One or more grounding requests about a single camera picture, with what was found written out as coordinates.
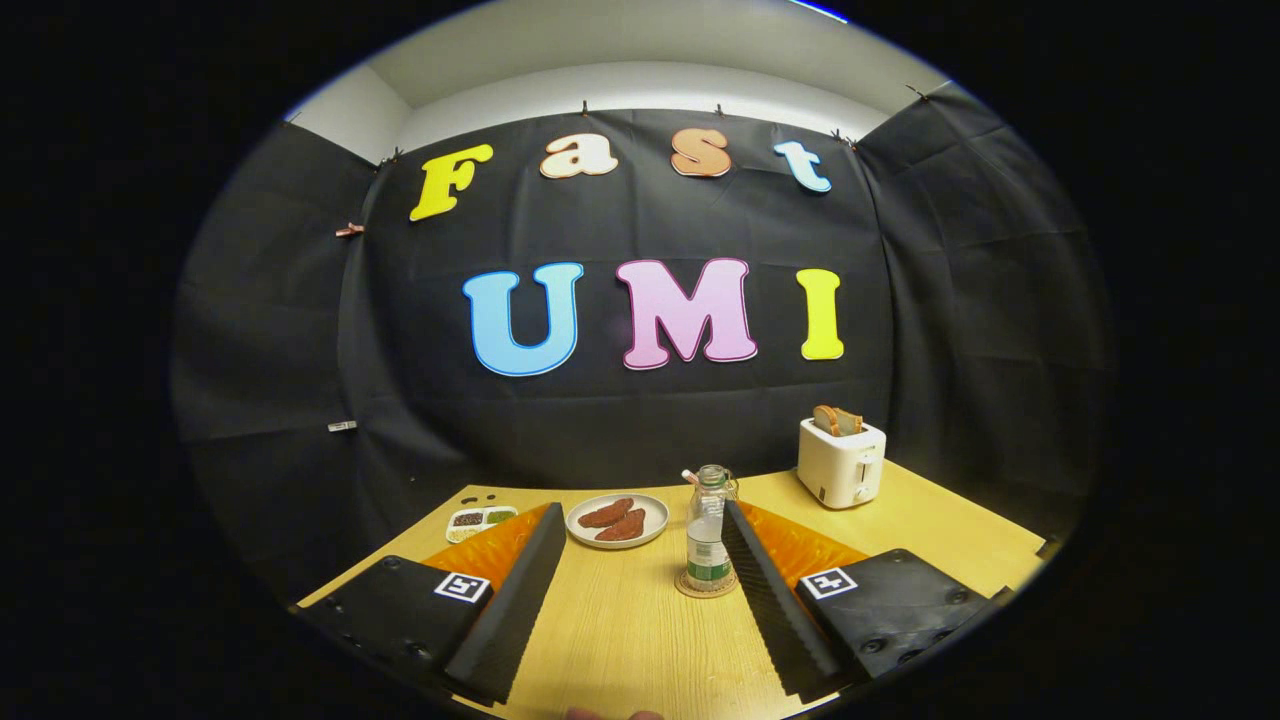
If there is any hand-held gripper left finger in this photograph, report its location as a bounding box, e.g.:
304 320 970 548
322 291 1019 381
295 502 568 707

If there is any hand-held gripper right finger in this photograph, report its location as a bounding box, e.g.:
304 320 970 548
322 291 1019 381
720 500 1016 706

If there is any round wooden coaster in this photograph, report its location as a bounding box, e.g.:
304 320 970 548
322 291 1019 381
675 567 739 599

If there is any clear plastic juice bottle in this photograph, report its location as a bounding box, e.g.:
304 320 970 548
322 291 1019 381
686 464 734 591

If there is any white divided seasoning tray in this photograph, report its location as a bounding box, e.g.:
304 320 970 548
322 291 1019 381
446 506 520 544

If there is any wooden table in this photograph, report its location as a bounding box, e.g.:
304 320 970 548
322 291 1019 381
295 460 1046 720

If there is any round white plate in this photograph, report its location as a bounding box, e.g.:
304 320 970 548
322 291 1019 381
566 493 670 550

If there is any white toaster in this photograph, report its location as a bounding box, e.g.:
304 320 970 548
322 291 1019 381
797 417 888 510

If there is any black backdrop cloth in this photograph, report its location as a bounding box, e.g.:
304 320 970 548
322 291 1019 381
170 80 1116 601

